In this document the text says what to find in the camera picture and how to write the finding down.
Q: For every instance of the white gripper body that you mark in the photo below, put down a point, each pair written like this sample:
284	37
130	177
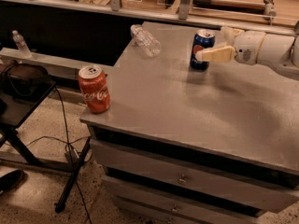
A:
248	47

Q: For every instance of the middle cabinet drawer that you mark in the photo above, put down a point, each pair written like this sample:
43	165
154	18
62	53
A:
166	207

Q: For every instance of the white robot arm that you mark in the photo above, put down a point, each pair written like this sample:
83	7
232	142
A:
278	52

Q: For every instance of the long back counter rail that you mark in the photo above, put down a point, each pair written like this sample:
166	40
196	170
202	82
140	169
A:
192	20

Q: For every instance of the black folding side table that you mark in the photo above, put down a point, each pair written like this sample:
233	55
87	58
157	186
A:
22	125

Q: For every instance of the black shoe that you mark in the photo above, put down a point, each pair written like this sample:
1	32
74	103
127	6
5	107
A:
10	180

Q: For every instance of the dark brown bag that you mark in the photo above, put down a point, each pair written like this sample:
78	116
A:
22	80

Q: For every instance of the clear plastic bottle lying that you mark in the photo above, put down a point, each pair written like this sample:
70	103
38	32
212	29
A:
145	40

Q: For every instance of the grey drawer cabinet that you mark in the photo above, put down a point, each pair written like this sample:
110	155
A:
234	118

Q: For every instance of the top cabinet drawer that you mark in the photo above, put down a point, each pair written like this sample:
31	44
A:
235	188

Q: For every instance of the small upright water bottle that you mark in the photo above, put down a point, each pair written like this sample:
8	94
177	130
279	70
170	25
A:
21	44

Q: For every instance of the cabinet drawer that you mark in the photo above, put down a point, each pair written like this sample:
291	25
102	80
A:
166	207
235	188

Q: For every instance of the grey low shelf ledge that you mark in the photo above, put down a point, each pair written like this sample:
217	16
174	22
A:
56	66

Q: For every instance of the red coca-cola can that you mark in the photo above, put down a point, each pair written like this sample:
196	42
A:
93	85

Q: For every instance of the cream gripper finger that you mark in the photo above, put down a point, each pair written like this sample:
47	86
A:
218	55
230	34

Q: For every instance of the blue pepsi can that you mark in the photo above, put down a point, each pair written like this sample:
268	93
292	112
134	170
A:
203	39

